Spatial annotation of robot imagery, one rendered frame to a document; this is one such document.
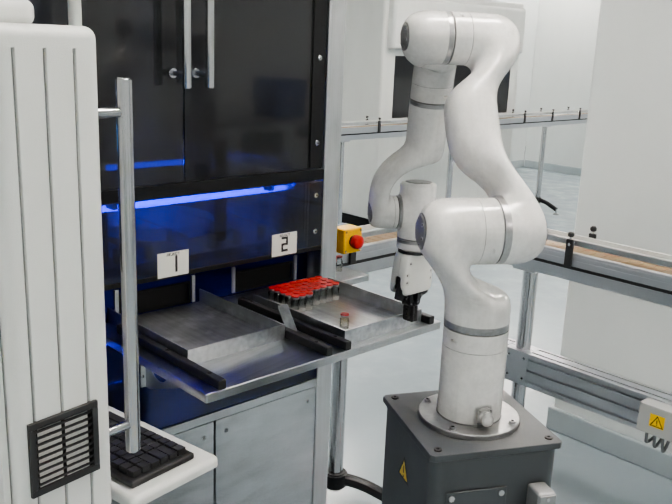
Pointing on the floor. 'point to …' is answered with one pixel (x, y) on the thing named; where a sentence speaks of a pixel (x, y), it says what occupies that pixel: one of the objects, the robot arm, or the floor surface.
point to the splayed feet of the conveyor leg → (353, 484)
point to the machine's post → (317, 261)
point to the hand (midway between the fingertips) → (410, 312)
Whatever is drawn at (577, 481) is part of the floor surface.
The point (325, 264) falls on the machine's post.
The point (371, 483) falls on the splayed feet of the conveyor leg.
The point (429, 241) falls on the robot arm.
